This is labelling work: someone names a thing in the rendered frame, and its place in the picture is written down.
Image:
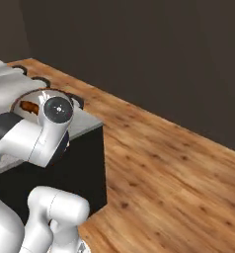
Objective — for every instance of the grey-topped black dining counter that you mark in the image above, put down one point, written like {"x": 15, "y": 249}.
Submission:
{"x": 85, "y": 164}

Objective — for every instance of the brown chicken drumstick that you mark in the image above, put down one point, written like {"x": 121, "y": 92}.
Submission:
{"x": 29, "y": 106}

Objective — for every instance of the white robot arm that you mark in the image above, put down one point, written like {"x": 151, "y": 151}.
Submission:
{"x": 40, "y": 141}

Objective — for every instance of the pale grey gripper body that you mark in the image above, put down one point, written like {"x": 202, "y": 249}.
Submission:
{"x": 9, "y": 85}

